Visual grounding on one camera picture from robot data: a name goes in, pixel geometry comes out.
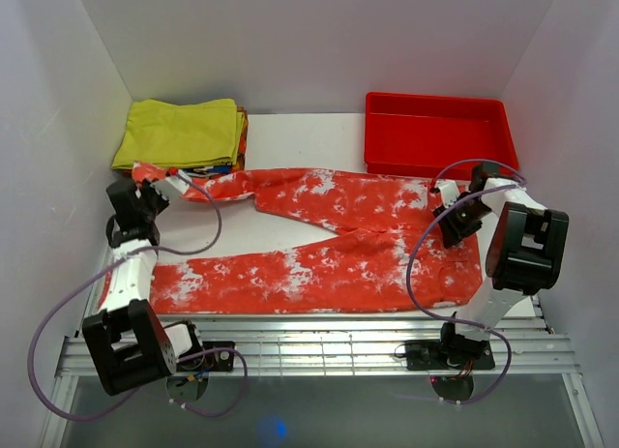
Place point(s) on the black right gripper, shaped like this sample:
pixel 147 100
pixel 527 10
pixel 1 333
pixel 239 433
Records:
pixel 453 232

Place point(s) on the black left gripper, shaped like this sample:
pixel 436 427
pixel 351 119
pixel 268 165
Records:
pixel 145 188

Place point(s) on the red white tie-dye trousers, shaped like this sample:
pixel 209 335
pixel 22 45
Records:
pixel 382 256

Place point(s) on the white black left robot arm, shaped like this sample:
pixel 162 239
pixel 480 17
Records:
pixel 128 344

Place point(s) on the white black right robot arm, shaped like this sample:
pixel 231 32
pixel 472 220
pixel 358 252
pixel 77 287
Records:
pixel 524 255

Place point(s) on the folded orange patterned trousers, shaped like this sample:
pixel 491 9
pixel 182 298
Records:
pixel 239 163

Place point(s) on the folded yellow trousers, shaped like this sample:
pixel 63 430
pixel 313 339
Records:
pixel 184 136

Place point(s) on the red plastic tray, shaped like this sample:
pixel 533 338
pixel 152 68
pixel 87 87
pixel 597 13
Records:
pixel 415 135

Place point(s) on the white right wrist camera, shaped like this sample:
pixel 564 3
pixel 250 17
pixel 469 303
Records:
pixel 447 190

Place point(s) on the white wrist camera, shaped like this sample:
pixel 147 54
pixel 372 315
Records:
pixel 173 186
pixel 447 190

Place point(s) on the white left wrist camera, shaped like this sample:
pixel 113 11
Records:
pixel 173 186

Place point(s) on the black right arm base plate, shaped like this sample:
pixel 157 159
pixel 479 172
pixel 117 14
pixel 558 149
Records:
pixel 433 355

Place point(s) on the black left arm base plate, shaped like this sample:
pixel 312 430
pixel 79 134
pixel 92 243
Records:
pixel 209 356

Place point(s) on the aluminium table edge rail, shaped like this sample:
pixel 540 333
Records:
pixel 355 345

